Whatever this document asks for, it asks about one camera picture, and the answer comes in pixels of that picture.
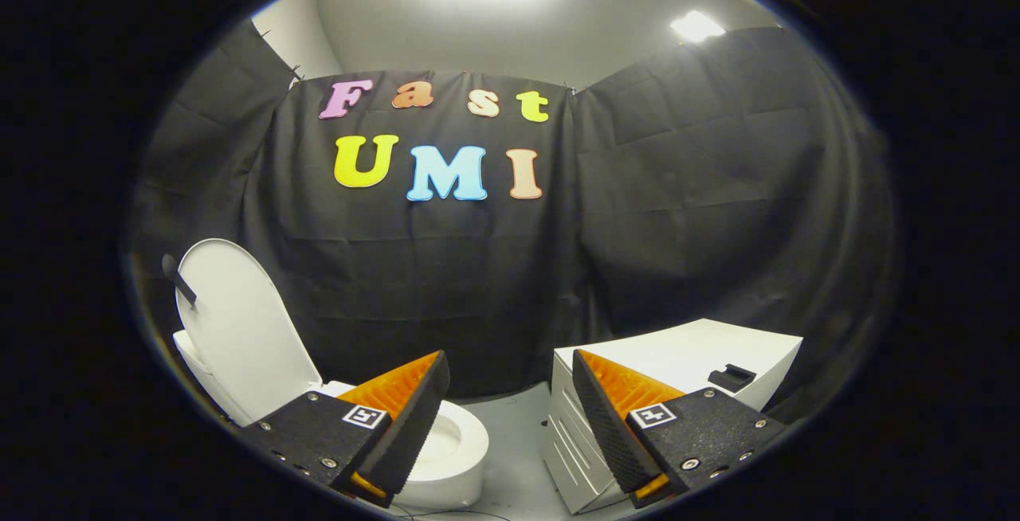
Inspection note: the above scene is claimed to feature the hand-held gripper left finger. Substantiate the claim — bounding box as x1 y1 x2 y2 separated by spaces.
239 350 451 510

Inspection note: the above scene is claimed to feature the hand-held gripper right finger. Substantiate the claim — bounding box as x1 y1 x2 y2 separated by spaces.
572 348 790 510

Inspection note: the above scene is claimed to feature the white toilet lid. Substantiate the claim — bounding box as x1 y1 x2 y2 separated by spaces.
175 238 324 426

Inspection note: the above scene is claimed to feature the black round lid lift tab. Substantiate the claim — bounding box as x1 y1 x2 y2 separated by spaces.
162 254 198 308

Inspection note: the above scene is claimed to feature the white ceramic toilet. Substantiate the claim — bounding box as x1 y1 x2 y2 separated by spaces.
173 330 489 512

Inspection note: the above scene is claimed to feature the white drawer cabinet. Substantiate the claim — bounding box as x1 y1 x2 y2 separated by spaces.
542 319 804 515

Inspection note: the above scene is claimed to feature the black clip on cabinet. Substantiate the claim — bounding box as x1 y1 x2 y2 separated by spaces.
708 364 756 394

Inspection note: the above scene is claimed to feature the black backdrop cloth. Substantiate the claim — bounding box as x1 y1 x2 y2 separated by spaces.
120 15 897 426

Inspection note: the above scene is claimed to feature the ceiling light panel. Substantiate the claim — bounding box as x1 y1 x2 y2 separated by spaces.
671 10 726 44

